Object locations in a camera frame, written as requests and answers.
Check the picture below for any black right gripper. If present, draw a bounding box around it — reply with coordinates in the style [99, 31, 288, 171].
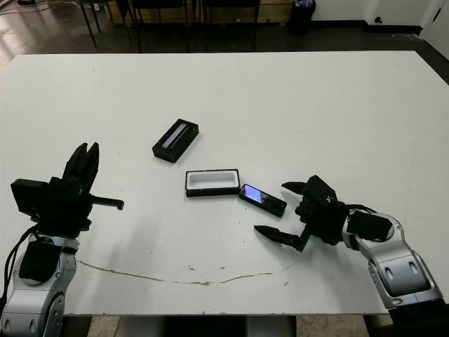
[253, 180, 352, 253]

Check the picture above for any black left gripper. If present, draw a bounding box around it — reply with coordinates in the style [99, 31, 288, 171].
[34, 141, 125, 237]

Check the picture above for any black phone-like camera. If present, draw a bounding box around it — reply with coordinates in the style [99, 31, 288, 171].
[238, 183, 288, 218]

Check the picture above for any black box lid silver stripe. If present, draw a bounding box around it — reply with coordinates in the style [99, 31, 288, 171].
[151, 117, 201, 165]

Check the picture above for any black box base white insert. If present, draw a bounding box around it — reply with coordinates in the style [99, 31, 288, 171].
[184, 168, 242, 199]

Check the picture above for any black trash bin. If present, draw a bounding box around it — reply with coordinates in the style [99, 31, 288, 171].
[288, 0, 317, 36]

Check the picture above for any wooden shipping crate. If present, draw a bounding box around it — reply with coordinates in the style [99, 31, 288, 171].
[258, 0, 293, 25]

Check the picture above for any white door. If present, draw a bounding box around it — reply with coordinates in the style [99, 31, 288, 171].
[418, 0, 449, 61]

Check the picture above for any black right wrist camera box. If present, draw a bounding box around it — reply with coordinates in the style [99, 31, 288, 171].
[304, 174, 339, 209]

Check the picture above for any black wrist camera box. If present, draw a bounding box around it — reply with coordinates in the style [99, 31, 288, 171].
[10, 178, 51, 216]
[304, 174, 339, 209]

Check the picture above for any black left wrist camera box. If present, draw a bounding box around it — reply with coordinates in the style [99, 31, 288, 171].
[10, 178, 51, 216]

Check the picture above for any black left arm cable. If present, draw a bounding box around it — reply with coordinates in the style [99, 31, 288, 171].
[0, 223, 40, 312]

